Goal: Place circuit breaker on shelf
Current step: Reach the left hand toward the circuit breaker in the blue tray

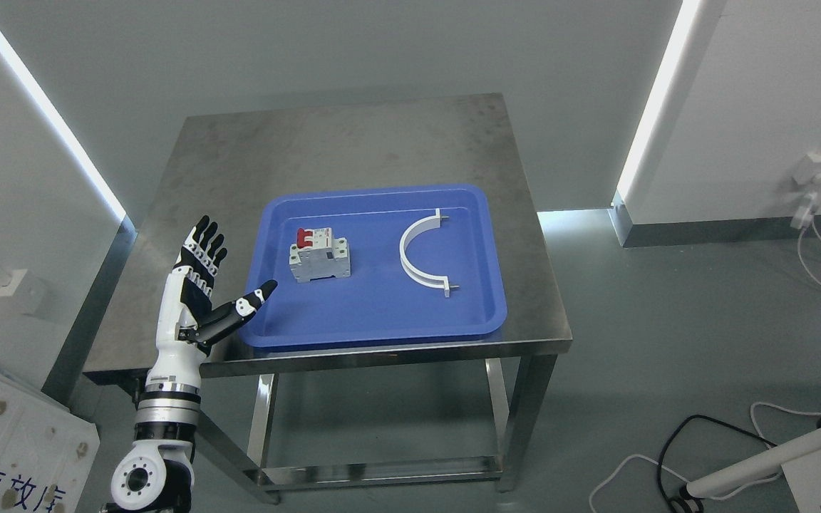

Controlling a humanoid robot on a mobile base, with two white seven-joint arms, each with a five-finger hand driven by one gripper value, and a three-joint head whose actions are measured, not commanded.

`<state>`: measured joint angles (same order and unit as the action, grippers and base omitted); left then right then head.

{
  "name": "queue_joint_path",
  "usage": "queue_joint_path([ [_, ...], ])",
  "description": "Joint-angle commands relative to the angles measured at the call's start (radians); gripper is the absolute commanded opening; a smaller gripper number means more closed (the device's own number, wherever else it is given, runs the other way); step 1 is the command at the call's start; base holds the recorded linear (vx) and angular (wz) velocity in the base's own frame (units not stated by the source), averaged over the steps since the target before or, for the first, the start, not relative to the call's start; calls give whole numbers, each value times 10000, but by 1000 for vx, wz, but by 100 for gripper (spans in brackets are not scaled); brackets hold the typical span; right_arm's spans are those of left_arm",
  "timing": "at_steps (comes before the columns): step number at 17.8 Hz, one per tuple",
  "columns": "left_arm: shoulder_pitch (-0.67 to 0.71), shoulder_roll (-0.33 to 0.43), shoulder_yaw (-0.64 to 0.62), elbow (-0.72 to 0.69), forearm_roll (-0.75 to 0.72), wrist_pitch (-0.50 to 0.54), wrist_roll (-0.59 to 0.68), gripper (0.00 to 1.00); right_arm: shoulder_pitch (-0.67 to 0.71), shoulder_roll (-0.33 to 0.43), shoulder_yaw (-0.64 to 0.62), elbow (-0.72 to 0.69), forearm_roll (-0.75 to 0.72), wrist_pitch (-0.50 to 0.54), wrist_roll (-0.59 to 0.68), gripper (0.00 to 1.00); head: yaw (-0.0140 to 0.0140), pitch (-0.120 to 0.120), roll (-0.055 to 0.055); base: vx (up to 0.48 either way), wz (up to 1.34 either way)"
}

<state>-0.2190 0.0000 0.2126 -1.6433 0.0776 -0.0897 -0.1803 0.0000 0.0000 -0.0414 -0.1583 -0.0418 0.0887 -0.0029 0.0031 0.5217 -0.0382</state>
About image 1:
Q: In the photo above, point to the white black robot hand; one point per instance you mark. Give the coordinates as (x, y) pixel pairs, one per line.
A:
(189, 325)

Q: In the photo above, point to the grey red circuit breaker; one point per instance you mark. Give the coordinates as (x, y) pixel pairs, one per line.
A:
(318, 254)

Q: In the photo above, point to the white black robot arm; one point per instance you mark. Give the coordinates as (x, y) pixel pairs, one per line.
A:
(157, 474)

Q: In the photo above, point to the blue plastic tray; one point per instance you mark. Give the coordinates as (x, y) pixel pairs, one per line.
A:
(377, 304)

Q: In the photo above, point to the white stained sign board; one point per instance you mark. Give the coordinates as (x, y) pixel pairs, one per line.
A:
(46, 453)

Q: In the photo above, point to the stainless steel table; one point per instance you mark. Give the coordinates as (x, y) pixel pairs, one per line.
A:
(478, 402)

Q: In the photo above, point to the white pole stand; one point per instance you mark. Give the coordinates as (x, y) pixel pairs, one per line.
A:
(752, 468)

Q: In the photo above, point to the white wall box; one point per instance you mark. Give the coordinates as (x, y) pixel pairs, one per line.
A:
(24, 294)

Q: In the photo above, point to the white curved plastic bracket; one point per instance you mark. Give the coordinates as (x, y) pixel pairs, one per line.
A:
(419, 260)

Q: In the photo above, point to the white wall power socket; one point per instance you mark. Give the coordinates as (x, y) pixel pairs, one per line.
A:
(807, 173)

